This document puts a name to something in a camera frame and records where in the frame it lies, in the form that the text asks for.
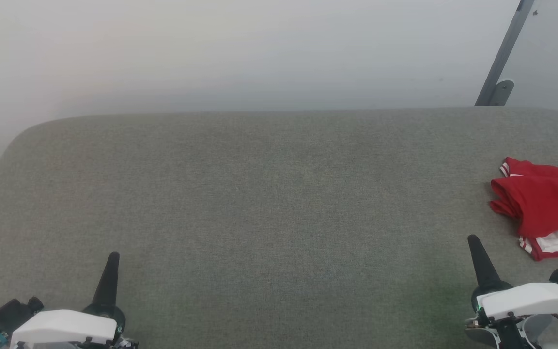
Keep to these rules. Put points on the grey metal post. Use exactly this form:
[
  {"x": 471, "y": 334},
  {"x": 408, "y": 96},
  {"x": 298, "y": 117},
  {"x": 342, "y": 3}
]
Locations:
[{"x": 504, "y": 53}]

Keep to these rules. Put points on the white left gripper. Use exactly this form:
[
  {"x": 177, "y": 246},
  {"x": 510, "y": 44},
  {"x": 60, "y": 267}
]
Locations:
[{"x": 63, "y": 327}]

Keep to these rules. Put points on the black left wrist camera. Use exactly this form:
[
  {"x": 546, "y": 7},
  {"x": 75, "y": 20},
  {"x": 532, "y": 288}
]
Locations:
[{"x": 10, "y": 312}]

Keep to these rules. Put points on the round grey post foot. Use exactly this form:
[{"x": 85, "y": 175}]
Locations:
[{"x": 503, "y": 92}]

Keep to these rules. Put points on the red white-trimmed garment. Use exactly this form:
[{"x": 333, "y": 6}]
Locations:
[{"x": 545, "y": 203}]

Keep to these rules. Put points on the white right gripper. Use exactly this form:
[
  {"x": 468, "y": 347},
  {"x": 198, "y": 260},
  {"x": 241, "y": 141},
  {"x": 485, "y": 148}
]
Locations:
[{"x": 531, "y": 300}]

